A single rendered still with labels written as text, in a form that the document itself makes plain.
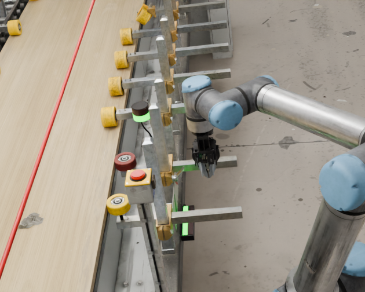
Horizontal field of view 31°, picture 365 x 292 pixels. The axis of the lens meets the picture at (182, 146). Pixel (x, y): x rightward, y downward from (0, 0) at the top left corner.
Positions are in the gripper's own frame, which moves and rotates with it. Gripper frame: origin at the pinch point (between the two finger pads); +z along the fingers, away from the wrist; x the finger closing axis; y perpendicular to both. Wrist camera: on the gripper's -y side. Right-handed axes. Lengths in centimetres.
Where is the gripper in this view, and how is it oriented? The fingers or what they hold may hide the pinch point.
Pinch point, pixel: (208, 172)
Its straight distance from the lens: 223.9
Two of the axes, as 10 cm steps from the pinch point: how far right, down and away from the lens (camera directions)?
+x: 9.9, -1.1, -0.7
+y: 0.0, 5.6, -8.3
